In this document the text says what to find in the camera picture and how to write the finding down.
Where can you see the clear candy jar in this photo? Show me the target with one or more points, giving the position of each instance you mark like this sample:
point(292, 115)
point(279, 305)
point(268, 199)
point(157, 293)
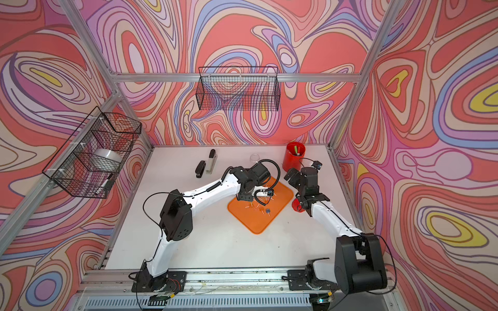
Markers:
point(254, 158)

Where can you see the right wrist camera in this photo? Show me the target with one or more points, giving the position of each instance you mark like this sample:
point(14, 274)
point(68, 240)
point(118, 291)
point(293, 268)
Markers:
point(317, 165)

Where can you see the beige stapler black top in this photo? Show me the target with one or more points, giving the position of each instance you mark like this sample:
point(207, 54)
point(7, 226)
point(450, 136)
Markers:
point(211, 161)

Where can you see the white roll in basket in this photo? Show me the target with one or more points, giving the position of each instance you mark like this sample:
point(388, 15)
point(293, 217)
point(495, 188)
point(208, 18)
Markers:
point(105, 160)

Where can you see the red jar lid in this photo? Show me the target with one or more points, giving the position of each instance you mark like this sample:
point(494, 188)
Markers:
point(297, 206)

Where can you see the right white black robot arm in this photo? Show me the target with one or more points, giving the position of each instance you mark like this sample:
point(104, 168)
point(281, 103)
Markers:
point(358, 264)

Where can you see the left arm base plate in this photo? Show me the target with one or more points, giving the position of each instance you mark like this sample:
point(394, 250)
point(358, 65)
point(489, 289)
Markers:
point(170, 282)

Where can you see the back black wire basket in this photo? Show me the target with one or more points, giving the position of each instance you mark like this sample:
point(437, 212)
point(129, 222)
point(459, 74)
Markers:
point(238, 88)

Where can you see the black wire basket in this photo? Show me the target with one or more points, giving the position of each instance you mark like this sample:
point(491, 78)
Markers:
point(238, 88)
point(71, 169)

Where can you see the orange plastic tray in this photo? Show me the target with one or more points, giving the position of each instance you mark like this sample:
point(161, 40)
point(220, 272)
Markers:
point(255, 217)

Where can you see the left black wire basket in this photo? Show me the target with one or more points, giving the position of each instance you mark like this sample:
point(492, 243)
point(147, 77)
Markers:
point(71, 169)

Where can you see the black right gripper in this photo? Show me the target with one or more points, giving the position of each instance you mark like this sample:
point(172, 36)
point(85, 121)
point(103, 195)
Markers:
point(293, 181)

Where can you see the red cup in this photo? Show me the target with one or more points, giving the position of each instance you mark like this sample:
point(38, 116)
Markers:
point(291, 160)

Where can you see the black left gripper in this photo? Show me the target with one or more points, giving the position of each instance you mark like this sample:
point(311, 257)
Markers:
point(246, 198)

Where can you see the candies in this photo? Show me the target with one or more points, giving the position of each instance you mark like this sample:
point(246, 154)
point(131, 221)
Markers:
point(261, 205)

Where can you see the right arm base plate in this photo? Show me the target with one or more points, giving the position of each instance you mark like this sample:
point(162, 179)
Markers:
point(300, 280)

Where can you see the black marker in basket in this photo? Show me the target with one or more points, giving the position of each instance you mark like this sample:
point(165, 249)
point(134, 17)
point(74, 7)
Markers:
point(107, 184)

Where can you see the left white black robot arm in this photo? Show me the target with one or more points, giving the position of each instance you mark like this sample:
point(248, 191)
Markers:
point(179, 209)

